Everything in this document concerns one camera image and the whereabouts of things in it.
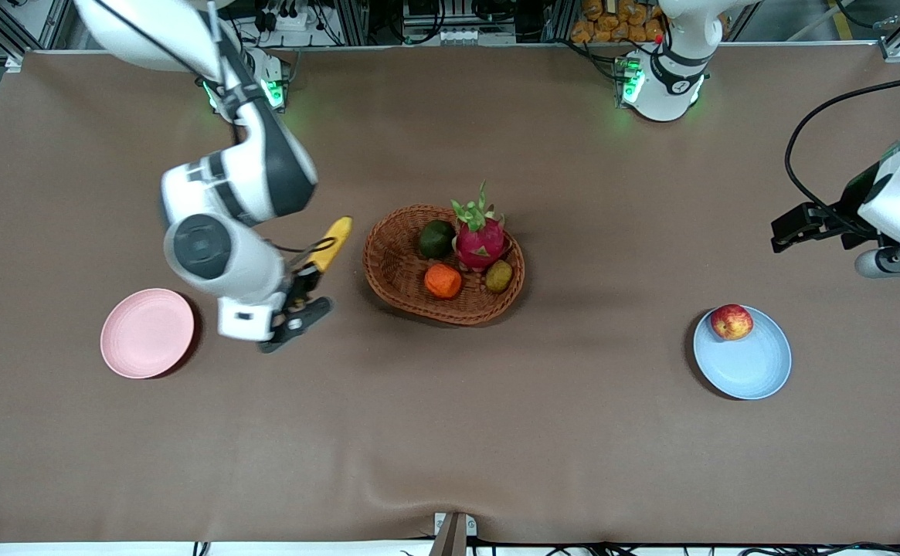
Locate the yellow banana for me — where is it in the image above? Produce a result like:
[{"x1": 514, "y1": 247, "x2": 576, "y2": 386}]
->
[{"x1": 312, "y1": 216, "x2": 354, "y2": 273}]

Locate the red apple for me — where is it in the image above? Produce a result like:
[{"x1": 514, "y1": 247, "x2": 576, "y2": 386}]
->
[{"x1": 711, "y1": 303, "x2": 754, "y2": 341}]

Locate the brown wicker basket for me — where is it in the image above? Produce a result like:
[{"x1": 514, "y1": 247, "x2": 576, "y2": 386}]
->
[{"x1": 362, "y1": 204, "x2": 526, "y2": 326}]

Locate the pink round plate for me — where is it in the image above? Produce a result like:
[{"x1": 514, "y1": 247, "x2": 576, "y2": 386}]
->
[{"x1": 100, "y1": 288, "x2": 195, "y2": 379}]

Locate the dark green avocado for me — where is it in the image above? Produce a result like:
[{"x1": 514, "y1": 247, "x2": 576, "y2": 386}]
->
[{"x1": 419, "y1": 220, "x2": 457, "y2": 259}]

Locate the orange tangerine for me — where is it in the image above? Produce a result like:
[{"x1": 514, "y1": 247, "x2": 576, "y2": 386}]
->
[{"x1": 424, "y1": 263, "x2": 464, "y2": 300}]

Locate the blue round plate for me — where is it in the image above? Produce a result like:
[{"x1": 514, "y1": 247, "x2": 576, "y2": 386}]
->
[{"x1": 693, "y1": 305, "x2": 793, "y2": 401}]

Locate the pink dragon fruit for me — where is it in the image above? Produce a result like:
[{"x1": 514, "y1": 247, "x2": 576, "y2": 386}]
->
[{"x1": 450, "y1": 181, "x2": 509, "y2": 271}]

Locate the olive yellow kiwi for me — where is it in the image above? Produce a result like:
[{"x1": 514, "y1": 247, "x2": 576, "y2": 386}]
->
[{"x1": 485, "y1": 259, "x2": 514, "y2": 294}]

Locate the brown table cloth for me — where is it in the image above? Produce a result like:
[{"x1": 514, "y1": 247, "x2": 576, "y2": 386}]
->
[{"x1": 0, "y1": 42, "x2": 900, "y2": 545}]

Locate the white power strip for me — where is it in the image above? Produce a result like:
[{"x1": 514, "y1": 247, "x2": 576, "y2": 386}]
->
[{"x1": 260, "y1": 0, "x2": 319, "y2": 32}]

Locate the yellow orange objects pile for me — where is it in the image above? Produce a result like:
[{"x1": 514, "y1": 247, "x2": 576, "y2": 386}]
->
[{"x1": 571, "y1": 0, "x2": 667, "y2": 44}]

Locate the grey electronics box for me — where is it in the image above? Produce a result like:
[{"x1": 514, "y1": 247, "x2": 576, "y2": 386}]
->
[{"x1": 403, "y1": 0, "x2": 520, "y2": 44}]

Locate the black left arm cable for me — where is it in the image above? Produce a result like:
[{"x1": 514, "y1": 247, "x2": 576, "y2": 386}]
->
[{"x1": 784, "y1": 73, "x2": 900, "y2": 232}]

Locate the metal table clamp bracket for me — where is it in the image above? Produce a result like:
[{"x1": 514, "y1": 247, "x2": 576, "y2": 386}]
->
[{"x1": 433, "y1": 511, "x2": 477, "y2": 556}]

